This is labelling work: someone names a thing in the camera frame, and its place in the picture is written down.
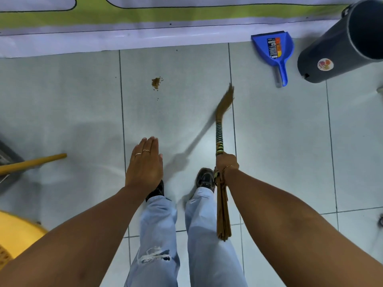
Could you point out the person's left hand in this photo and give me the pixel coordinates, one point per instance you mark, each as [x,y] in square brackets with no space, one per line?
[144,167]

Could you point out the person's right hand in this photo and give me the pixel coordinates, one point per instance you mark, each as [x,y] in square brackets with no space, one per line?
[226,162]

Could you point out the person's left thumb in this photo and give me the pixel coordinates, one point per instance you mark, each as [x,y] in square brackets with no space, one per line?
[161,159]

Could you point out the person's left middle finger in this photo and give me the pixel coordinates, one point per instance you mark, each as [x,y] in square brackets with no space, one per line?
[147,147]

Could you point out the brown stick broom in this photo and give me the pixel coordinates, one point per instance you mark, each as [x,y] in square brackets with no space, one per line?
[222,152]

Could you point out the person's right forearm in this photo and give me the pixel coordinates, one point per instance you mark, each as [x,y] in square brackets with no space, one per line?
[296,230]

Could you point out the person's left forearm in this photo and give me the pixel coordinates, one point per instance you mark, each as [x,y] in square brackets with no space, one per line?
[71,236]

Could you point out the black left shoe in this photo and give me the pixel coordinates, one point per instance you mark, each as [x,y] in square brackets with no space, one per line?
[156,191]

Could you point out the black shoe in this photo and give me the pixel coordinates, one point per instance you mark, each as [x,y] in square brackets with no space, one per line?
[206,177]
[156,191]

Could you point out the black right shoe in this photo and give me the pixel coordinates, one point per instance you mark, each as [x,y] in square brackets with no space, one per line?
[206,177]

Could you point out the pile of brown dirt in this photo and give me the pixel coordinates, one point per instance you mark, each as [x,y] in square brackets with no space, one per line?
[156,83]

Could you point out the light blue jeans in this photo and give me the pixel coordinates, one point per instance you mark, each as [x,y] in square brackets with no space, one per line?
[185,245]

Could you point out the yellow wooden stick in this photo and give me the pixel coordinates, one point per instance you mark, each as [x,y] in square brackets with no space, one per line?
[30,163]

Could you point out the white and green banner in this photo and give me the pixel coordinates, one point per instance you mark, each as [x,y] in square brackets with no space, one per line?
[149,23]

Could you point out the dark grey box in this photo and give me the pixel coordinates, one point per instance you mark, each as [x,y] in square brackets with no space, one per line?
[7,164]

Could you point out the blue plastic dustpan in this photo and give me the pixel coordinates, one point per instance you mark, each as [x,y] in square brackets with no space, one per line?
[275,50]

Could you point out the yellow plastic chair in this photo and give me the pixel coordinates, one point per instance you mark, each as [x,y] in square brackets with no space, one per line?
[15,236]

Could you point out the dark grey trash bin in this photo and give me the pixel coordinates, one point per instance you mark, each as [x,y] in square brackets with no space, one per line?
[341,47]

